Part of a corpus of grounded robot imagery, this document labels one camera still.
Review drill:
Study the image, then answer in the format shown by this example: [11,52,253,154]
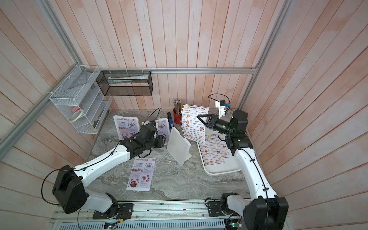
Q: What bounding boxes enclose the black mesh wall basket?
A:
[96,70,153,96]

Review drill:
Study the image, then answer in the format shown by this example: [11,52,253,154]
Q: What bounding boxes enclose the white menu holder left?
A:
[113,115,140,140]

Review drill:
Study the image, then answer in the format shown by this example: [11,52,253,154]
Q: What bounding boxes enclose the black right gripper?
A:
[199,116,235,139]

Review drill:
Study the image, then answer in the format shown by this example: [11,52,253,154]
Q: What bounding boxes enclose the white plastic tray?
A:
[197,142,241,176]

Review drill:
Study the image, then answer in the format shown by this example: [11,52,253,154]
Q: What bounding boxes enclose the white menu holder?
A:
[167,127,192,166]
[155,118,170,145]
[113,115,140,140]

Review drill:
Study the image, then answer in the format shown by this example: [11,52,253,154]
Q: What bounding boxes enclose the white menu holder middle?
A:
[155,118,170,145]

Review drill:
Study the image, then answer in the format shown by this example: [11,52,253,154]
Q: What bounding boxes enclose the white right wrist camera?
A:
[215,100,230,118]

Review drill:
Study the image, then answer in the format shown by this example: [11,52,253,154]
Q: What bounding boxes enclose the white menu holder front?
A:
[167,127,192,166]

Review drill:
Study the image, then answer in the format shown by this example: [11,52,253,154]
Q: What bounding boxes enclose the white wire wall shelf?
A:
[49,65,112,134]

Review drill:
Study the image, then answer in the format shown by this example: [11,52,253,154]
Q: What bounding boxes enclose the red special menu sheet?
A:
[126,158,156,192]

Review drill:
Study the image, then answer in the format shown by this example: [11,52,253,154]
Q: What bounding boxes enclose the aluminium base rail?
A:
[48,198,246,230]

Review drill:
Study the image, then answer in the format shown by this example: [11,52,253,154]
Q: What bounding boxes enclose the dim sum inn menu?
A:
[181,104,209,143]
[199,134,232,166]

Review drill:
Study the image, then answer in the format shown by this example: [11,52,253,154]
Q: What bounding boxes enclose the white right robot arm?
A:
[198,110,289,230]

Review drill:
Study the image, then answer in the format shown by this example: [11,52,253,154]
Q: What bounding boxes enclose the pink eraser block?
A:
[71,106,82,113]

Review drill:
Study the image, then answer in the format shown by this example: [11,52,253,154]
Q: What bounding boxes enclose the red metal bucket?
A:
[173,108,181,125]

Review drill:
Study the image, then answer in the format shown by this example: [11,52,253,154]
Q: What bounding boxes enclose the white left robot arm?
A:
[52,124,166,219]

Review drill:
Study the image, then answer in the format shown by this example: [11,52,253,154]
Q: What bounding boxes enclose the white tape roll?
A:
[70,108,84,122]

